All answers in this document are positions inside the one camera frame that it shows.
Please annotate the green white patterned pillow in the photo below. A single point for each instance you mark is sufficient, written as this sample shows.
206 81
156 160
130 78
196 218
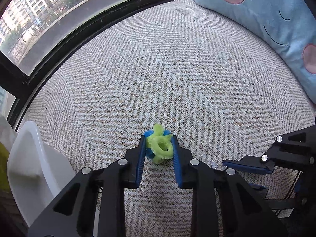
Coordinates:
8 136

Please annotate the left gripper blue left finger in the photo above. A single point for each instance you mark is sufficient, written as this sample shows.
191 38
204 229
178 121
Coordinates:
135 157

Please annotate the black window frame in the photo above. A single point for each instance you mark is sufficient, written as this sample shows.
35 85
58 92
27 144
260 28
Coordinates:
25 87

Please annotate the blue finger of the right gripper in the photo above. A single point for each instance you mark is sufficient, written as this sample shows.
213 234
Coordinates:
259 189
251 164

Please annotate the blue cloud plush pillow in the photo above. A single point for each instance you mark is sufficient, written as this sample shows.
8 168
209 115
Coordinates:
288 27

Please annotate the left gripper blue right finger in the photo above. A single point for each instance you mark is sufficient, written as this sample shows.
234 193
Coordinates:
184 175

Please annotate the white plastic tray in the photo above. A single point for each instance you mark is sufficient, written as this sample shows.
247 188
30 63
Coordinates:
36 172

